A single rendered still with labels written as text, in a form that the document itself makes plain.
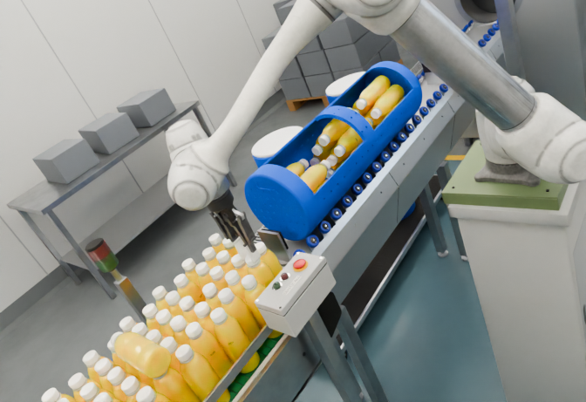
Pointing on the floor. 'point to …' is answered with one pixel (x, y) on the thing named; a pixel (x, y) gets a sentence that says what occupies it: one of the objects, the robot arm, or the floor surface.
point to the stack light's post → (132, 296)
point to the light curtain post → (507, 18)
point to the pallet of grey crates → (329, 56)
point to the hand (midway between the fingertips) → (247, 249)
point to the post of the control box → (338, 374)
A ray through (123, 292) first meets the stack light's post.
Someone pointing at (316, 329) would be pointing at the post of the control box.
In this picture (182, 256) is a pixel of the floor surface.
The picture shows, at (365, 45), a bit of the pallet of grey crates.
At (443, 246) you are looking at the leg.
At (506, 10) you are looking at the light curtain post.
